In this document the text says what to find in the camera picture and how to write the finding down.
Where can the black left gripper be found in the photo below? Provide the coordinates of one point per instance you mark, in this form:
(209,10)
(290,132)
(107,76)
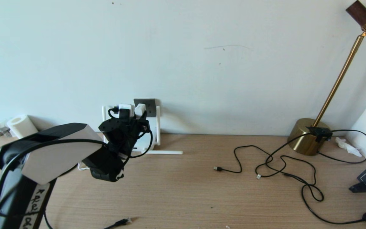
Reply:
(132,130)

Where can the white power adapter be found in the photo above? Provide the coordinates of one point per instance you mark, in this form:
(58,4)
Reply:
(140,109)

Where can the white router with antennas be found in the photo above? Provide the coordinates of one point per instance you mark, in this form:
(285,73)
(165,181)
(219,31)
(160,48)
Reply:
(158,127)

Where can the white toilet paper roll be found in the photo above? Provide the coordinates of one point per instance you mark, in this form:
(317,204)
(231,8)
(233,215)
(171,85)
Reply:
(22,127)

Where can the small clear plastic container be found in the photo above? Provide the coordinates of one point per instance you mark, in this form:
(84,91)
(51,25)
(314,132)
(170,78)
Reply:
(0,125)

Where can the gold desk lamp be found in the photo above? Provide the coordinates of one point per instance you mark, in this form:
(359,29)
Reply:
(303,140)

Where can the crumpled white tissue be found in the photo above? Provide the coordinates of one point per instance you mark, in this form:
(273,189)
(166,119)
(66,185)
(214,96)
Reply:
(348,147)

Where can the black clip stand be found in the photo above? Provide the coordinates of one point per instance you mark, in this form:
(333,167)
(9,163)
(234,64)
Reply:
(357,188)

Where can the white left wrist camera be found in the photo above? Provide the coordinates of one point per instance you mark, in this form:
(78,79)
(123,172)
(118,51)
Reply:
(131,107)

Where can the grey wall socket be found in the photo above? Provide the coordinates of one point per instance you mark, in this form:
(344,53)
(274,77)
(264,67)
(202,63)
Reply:
(151,106)

